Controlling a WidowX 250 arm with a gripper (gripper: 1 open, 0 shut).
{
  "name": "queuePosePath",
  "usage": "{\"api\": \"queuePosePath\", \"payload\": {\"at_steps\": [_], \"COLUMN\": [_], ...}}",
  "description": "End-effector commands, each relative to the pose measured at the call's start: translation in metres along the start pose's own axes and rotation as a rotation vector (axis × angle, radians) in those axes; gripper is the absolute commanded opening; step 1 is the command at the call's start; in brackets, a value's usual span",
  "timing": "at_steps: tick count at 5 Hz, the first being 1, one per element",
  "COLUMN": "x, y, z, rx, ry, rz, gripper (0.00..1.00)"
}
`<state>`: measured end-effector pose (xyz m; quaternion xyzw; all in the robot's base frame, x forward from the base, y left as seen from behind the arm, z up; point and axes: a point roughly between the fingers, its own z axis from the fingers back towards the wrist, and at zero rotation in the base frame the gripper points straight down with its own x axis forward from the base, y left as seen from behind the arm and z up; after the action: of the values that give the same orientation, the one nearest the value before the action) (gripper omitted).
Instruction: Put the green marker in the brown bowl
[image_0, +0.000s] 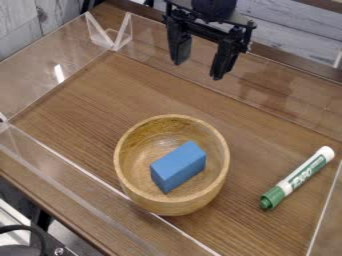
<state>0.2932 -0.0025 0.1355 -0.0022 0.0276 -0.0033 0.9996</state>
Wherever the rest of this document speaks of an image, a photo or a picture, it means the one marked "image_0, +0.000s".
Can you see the brown wooden bowl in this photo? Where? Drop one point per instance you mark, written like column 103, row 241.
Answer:
column 146, row 142

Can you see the green white dry-erase marker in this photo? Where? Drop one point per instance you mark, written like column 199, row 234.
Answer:
column 290, row 183

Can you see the black metal base bracket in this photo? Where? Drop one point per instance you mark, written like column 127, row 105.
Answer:
column 55, row 248

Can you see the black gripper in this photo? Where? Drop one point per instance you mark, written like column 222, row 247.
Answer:
column 210, row 19

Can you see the blue rectangular block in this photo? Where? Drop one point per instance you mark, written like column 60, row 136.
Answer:
column 178, row 166

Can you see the clear acrylic tray wall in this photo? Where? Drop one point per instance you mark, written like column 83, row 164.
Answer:
column 83, row 84

